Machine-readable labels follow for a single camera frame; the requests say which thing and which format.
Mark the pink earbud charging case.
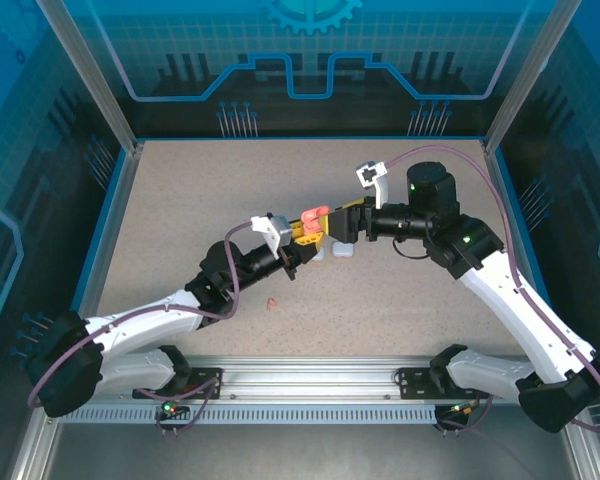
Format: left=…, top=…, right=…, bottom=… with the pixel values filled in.
left=301, top=204, right=331, bottom=236

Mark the metal shelf panel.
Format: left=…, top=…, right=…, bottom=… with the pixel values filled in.
left=9, top=423, right=600, bottom=480

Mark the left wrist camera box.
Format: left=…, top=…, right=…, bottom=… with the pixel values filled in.
left=249, top=213, right=295, bottom=260

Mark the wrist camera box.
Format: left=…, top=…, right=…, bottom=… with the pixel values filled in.
left=249, top=213, right=295, bottom=260
left=355, top=159, right=392, bottom=210

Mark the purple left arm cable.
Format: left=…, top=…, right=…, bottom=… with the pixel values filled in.
left=26, top=222, right=261, bottom=436

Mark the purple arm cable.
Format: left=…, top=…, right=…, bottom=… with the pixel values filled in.
left=26, top=222, right=261, bottom=436
left=384, top=144, right=600, bottom=436

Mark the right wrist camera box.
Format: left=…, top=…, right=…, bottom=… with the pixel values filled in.
left=355, top=159, right=392, bottom=210

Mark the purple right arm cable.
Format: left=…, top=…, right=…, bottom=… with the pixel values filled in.
left=384, top=144, right=600, bottom=436

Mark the aluminium side frame rail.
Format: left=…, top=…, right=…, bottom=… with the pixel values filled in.
left=481, top=142, right=576, bottom=364
left=62, top=142, right=145, bottom=364

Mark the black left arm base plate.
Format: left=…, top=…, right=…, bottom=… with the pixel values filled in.
left=184, top=367, right=225, bottom=400

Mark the aluminium mounting rail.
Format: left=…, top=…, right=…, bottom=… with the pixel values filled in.
left=44, top=355, right=581, bottom=407

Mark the aluminium corner post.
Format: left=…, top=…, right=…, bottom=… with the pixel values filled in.
left=34, top=0, right=145, bottom=154
left=482, top=0, right=581, bottom=154

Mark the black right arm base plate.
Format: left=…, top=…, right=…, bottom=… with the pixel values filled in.
left=397, top=367, right=491, bottom=400

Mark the slotted grey cable duct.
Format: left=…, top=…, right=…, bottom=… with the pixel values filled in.
left=59, top=405, right=439, bottom=426

